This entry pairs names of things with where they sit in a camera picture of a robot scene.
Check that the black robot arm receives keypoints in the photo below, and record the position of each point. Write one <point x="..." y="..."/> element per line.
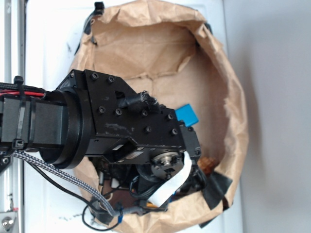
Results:
<point x="90" y="114"/>

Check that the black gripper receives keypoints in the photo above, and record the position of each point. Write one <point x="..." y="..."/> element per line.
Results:
<point x="131" y="128"/>

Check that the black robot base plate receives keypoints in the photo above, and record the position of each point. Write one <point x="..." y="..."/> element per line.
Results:
<point x="4" y="163"/>

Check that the silver metal rail frame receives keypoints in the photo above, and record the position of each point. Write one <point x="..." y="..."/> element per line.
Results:
<point x="12" y="63"/>

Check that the white tray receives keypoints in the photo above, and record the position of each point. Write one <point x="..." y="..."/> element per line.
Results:
<point x="53" y="32"/>

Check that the brown paper bag bin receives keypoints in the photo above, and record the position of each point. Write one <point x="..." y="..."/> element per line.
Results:
<point x="168" y="50"/>

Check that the blue rectangular block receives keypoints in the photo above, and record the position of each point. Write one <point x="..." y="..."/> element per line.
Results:
<point x="187" y="115"/>

